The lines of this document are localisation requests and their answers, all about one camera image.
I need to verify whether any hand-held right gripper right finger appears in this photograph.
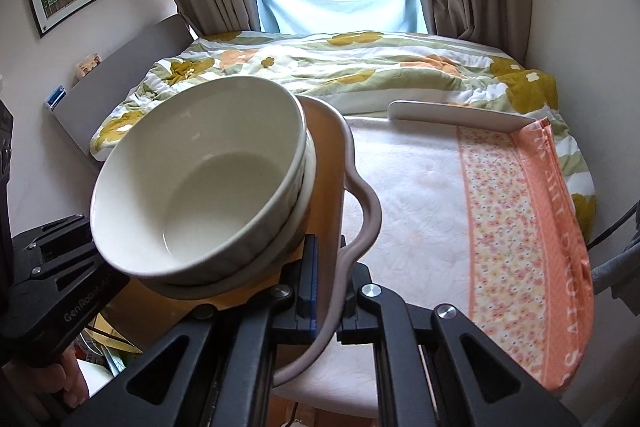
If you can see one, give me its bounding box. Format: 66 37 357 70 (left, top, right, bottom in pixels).
336 234 583 427

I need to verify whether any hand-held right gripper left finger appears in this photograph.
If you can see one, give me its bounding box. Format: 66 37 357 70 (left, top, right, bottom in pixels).
65 234 321 427

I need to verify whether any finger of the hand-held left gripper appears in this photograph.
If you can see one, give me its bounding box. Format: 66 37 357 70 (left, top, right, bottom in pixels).
12 213 101 288

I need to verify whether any pink bowl with handles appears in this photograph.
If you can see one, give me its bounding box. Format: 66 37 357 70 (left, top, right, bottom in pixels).
105 96 384 386

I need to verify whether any cream bowl yellow flower print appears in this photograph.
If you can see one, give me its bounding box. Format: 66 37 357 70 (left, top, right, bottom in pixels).
144 129 319 301

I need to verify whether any white ribbed bowl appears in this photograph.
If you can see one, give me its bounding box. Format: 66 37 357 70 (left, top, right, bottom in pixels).
90 75 309 287

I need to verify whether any person's left hand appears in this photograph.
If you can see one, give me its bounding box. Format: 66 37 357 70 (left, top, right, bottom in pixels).
0 347 84 424

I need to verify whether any small blue box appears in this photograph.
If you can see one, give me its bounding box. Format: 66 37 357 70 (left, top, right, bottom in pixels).
45 85 68 109

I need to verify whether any orange floral towel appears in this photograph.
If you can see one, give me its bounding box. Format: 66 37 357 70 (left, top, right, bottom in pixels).
457 119 596 392

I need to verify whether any tissue box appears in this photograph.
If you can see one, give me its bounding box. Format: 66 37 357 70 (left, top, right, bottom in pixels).
75 53 104 79

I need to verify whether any grey board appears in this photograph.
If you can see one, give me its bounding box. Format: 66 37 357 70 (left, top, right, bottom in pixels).
52 14 197 158

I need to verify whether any white table edge guard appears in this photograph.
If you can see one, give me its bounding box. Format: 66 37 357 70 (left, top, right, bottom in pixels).
388 101 537 134

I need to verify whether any floral quilt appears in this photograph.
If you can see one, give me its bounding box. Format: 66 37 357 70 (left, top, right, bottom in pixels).
90 30 597 244

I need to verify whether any grey cloth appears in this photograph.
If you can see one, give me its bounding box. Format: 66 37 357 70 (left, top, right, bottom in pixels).
592 241 640 304

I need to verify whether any black cable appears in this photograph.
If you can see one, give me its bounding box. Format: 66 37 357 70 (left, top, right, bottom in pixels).
587 201 640 252

